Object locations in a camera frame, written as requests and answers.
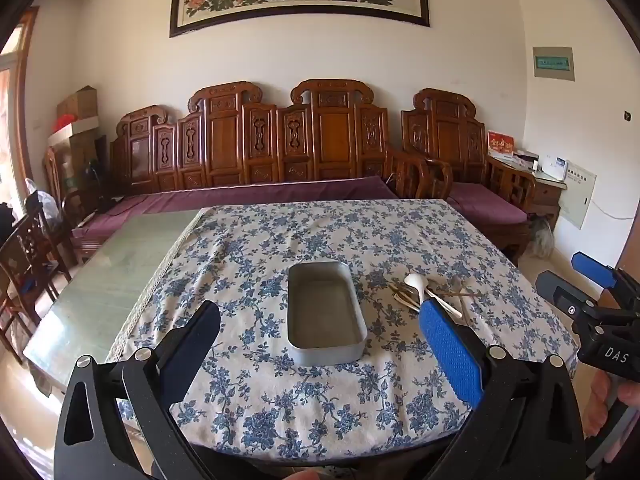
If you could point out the person's right hand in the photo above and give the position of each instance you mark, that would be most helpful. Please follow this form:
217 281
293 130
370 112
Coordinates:
602 405

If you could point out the large brown cardboard box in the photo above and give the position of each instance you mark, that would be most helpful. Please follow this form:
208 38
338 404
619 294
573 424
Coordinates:
82 152

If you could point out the grey metal tray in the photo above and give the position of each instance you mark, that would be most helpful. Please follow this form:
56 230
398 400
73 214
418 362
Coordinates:
322 310

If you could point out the purple sofa cushion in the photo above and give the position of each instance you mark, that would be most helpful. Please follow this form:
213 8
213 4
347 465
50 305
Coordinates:
240 192

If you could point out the red card box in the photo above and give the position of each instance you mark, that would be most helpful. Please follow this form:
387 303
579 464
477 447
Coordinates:
501 144

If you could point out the clear plastic bag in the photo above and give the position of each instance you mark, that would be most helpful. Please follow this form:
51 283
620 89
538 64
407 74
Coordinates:
45 205

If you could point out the purple armchair cushion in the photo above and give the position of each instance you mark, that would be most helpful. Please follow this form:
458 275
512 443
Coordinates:
487 205

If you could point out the wooden chopstick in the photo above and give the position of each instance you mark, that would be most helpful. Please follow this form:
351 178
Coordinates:
464 307
462 294

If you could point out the blue floral tablecloth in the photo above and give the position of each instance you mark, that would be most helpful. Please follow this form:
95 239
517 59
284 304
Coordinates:
250 260

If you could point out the grey plastic bag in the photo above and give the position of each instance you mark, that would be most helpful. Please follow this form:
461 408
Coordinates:
541 237

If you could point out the white flat box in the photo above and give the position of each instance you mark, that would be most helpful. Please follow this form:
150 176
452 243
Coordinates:
75 127

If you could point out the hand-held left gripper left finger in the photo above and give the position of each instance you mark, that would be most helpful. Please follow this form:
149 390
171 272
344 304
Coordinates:
197 335

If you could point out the wooden door frame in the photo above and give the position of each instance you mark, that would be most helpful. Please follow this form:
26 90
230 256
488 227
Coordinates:
22 110

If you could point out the wooden side table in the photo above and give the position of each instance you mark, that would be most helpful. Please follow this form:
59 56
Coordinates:
545 195

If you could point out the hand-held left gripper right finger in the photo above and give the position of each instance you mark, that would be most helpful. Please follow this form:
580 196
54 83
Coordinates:
450 350

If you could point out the grey wall box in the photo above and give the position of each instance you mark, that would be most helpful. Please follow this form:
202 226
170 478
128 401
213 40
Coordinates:
553 64

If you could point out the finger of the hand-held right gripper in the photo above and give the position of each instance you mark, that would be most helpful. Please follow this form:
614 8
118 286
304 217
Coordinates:
560 290
592 265

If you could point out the black bag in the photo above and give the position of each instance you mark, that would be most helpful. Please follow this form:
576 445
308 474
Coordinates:
7 222

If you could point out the carved wooden armchair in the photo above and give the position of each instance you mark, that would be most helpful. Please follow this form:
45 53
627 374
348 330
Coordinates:
445 125

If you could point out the white plastic spoon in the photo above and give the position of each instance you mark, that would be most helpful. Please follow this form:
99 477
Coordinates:
416 281

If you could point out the white electrical panel door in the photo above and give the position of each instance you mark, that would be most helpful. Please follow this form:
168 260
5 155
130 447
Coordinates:
577 197

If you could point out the carved wooden sofa bench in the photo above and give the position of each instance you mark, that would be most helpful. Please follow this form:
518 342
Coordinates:
225 135

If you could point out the wooden dining chair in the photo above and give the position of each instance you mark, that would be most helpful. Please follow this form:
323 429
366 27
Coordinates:
30 260

